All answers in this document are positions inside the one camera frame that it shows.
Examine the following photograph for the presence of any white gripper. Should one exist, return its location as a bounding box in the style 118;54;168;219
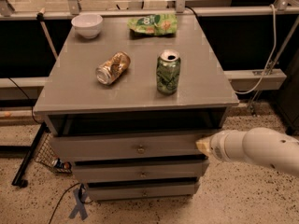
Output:
195;130;232;162

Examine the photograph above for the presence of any grey top drawer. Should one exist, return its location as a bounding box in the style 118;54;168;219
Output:
50;132;205;162

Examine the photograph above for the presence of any grey drawer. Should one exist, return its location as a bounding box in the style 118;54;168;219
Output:
50;132;205;162
73;160;209;183
87;181;199;201

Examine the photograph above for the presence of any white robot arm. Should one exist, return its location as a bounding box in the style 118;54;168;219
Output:
196;128;299;176

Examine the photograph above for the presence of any grey middle drawer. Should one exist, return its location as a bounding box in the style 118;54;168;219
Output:
73;160;209;183

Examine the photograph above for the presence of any grey drawer cabinet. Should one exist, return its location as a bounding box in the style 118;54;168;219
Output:
34;15;238;189

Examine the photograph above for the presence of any grey bottom drawer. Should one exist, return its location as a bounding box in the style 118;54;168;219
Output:
87;181;199;201

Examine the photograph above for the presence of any green soda can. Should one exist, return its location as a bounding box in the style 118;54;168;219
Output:
156;49;181;94

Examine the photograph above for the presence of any gold crushed can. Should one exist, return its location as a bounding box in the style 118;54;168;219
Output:
95;51;131;85

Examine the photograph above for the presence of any green chip bag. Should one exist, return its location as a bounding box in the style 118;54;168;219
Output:
127;14;178;36

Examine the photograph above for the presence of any blue tape cross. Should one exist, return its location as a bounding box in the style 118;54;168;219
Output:
69;189;88;220

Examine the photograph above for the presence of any white bowl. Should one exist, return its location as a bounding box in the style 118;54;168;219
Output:
71;14;103;39

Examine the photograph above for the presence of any black floor stand bar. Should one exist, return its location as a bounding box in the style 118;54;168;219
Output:
11;123;47;188

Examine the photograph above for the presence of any wooden stick with black tape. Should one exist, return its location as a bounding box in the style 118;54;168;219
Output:
36;7;58;60

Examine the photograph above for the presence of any white cable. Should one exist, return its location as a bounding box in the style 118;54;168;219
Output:
234;4;278;95

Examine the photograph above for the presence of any wire mesh basket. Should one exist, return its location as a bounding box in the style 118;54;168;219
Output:
35;133;72;175

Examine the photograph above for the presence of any black cable on floor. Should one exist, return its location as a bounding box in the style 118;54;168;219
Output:
7;77;43;125

